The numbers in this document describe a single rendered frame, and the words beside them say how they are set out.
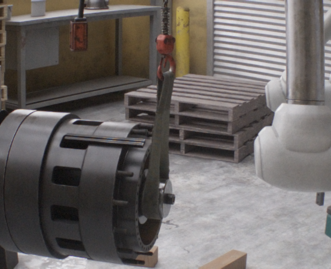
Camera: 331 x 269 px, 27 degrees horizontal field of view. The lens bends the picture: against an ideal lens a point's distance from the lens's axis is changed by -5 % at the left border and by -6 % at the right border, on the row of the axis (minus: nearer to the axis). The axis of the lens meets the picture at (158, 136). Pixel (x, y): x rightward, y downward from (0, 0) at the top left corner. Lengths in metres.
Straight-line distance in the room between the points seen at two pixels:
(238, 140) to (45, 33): 2.41
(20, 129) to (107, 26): 6.26
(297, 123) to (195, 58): 7.54
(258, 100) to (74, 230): 4.08
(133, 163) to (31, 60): 4.84
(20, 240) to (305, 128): 1.29
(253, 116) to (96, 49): 2.91
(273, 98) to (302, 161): 0.35
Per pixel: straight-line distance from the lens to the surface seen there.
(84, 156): 2.44
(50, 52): 7.35
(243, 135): 6.08
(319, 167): 1.66
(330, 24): 1.88
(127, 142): 2.41
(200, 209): 4.93
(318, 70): 1.69
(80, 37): 2.42
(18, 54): 7.05
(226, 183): 5.50
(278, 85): 1.97
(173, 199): 2.56
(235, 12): 8.66
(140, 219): 2.57
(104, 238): 2.44
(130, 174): 2.37
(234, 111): 5.87
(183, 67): 8.83
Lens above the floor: 1.71
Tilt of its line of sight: 15 degrees down
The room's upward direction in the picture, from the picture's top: straight up
